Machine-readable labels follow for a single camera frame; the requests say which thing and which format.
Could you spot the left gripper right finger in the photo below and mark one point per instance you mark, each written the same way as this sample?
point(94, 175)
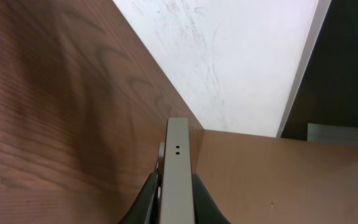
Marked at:
point(206, 211)

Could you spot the Galaxy S25 Ultra smartphone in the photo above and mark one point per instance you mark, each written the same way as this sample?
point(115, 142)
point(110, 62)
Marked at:
point(176, 202)

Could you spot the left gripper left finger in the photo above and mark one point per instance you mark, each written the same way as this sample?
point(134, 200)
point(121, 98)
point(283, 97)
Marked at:
point(144, 210)

